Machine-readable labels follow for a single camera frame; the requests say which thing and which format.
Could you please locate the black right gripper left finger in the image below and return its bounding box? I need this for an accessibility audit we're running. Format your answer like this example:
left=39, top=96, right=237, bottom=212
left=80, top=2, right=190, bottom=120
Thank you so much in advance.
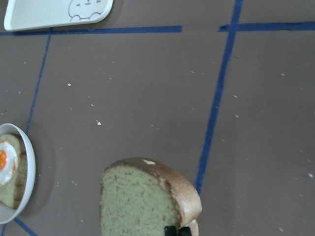
left=164, top=226, right=176, bottom=236

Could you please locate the grey round plate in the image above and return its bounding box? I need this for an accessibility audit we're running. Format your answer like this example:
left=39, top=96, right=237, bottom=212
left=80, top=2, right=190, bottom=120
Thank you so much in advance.
left=0, top=123, right=36, bottom=224

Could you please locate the fried egg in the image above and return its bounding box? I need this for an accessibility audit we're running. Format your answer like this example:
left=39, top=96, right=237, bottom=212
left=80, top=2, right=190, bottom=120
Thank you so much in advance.
left=0, top=142, right=18, bottom=185

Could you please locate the bread slice under egg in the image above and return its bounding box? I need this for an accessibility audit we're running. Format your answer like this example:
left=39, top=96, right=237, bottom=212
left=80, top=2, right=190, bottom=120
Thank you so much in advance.
left=0, top=133, right=27, bottom=209

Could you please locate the bread slice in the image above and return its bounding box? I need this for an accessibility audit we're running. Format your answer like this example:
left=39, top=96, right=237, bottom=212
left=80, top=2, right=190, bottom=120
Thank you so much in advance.
left=0, top=133, right=27, bottom=209
left=99, top=157, right=202, bottom=236

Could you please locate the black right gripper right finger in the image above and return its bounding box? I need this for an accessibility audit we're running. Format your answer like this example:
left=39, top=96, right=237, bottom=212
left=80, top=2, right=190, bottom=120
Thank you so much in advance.
left=179, top=226, right=191, bottom=236

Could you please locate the cream bear serving tray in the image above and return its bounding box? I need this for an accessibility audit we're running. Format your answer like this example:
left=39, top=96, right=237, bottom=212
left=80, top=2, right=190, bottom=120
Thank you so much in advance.
left=3, top=0, right=114, bottom=31

